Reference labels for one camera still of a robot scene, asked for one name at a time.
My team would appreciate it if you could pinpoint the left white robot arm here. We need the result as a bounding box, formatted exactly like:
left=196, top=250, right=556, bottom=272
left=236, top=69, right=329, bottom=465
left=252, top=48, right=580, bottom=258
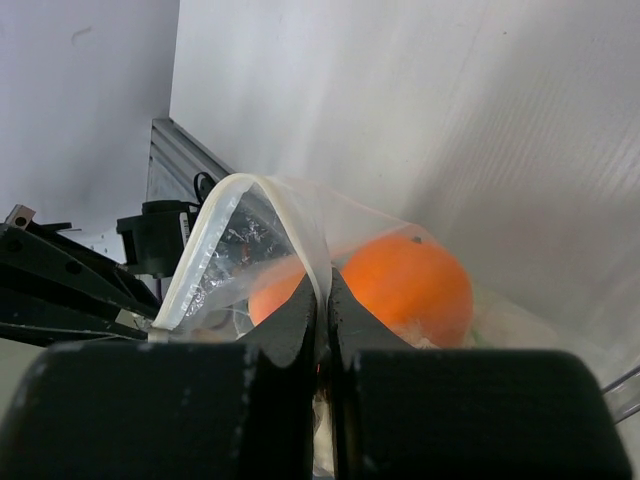
left=1, top=172, right=216, bottom=347

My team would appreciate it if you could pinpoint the clear zip top bag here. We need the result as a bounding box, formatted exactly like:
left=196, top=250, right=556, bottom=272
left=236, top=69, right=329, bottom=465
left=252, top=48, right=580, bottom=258
left=148, top=174, right=560, bottom=349

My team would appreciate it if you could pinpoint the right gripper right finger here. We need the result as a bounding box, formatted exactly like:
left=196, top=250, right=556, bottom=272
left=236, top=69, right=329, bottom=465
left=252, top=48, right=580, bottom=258
left=328, top=275, right=631, bottom=479

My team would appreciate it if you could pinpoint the orange fruit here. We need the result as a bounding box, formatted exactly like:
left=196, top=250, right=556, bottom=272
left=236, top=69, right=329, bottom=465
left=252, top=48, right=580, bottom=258
left=341, top=234, right=473, bottom=348

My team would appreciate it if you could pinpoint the peach fruit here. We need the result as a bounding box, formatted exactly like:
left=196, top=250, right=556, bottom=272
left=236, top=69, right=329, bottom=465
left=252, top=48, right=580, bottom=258
left=248, top=269, right=305, bottom=326

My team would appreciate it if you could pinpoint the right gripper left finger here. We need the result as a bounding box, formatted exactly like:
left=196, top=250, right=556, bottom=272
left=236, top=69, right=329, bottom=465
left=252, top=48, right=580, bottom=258
left=1, top=279, right=317, bottom=479

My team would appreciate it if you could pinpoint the aluminium mounting rail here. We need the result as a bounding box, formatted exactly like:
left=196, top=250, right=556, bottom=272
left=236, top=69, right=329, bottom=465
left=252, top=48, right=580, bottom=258
left=146, top=118, right=232, bottom=202

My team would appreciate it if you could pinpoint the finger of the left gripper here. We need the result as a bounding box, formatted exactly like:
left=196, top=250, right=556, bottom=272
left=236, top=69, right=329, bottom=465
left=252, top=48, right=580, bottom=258
left=1, top=223, right=160, bottom=307
left=1, top=286, right=159, bottom=345

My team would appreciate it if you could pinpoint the clear plastic food container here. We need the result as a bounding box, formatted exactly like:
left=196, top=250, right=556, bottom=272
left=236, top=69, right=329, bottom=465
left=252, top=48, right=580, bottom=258
left=603, top=366, right=640, bottom=424

